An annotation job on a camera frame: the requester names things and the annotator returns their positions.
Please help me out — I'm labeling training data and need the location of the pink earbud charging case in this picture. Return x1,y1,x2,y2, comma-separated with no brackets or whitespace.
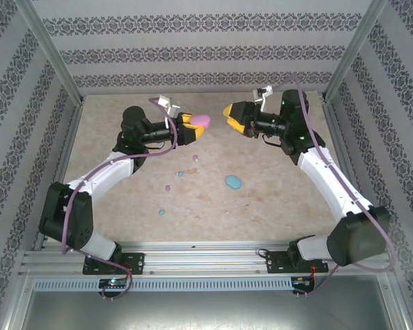
190,114,212,129

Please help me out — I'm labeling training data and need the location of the blue earbud charging case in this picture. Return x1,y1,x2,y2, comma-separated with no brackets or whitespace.
225,175,242,192

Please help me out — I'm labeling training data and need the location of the grey metal panel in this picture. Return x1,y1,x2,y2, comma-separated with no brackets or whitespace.
20,291,409,330

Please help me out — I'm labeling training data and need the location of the thin black right gripper cable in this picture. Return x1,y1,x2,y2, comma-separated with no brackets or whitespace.
262,133,284,147

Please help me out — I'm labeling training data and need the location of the aluminium side rail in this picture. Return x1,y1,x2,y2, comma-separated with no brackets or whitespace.
32,101,87,254
321,99,379,248

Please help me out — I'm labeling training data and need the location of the aluminium frame post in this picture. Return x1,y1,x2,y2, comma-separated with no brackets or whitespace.
323,0,392,102
15,0,84,104

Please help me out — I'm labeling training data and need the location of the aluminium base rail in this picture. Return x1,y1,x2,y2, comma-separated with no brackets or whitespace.
19,240,393,276

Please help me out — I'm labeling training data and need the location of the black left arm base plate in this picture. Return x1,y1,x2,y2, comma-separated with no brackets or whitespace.
82,252,146,276

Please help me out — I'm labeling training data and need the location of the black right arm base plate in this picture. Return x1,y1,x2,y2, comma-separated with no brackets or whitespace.
265,250,330,275

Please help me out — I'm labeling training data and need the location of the grey slotted cable duct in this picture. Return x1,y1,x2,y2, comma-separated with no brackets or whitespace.
32,277,295,292

